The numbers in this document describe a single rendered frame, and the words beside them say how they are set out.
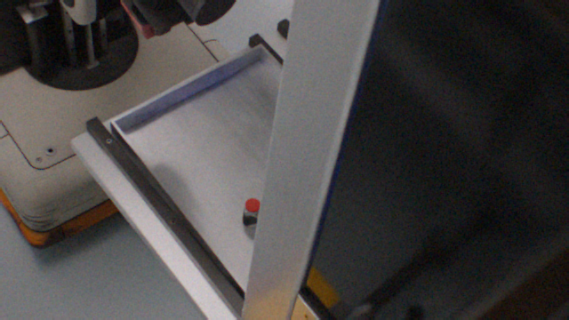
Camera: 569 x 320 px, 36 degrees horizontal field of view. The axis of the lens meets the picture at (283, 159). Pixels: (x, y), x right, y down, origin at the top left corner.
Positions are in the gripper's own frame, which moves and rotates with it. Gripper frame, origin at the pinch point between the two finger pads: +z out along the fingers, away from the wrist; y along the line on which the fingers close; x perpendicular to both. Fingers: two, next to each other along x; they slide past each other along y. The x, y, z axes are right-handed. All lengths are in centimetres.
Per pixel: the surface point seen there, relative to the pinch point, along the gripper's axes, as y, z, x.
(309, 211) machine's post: 36, -32, -13
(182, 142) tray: 8.0, 18.5, 1.8
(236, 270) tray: 28.2, 15.2, -4.0
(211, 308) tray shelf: 30.4, 15.1, -9.7
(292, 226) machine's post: 35.6, -27.8, -12.6
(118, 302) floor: 2, 109, 0
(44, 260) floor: -17, 112, -8
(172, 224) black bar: 18.4, 15.0, -7.5
